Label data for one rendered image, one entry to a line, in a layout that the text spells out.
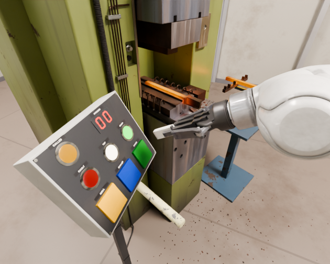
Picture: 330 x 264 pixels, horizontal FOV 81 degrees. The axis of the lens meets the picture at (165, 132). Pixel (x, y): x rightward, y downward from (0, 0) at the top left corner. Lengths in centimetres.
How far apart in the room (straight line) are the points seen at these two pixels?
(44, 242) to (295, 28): 383
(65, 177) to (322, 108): 47
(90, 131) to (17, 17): 74
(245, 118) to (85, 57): 58
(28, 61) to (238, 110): 101
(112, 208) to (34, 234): 136
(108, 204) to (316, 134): 47
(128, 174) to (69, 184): 18
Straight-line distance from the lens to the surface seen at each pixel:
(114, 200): 57
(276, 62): 375
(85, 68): 79
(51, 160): 49
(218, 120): 48
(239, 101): 46
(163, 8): 80
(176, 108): 100
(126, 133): 64
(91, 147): 55
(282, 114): 26
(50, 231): 185
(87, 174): 53
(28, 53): 119
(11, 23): 116
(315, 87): 27
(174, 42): 86
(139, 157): 66
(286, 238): 185
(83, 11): 78
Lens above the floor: 148
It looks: 38 degrees down
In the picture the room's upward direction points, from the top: straight up
